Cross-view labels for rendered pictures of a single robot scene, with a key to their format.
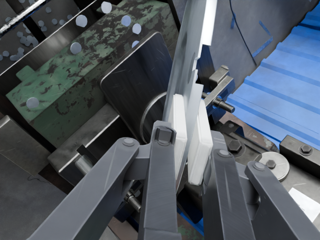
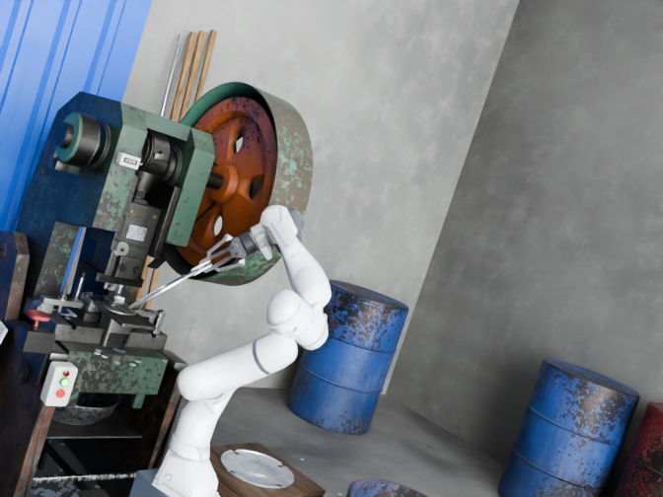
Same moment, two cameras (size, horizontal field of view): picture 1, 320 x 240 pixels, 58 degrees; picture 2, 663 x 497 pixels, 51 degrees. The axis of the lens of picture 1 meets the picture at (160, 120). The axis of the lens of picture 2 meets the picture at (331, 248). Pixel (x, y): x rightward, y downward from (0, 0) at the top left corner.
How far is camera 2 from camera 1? 237 cm
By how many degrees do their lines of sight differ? 66
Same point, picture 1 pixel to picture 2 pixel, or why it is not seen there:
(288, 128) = not seen: outside the picture
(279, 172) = (123, 245)
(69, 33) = (74, 433)
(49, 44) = (92, 434)
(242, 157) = (125, 261)
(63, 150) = (157, 344)
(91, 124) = (138, 343)
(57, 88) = (146, 364)
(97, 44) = (110, 371)
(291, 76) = not seen: outside the picture
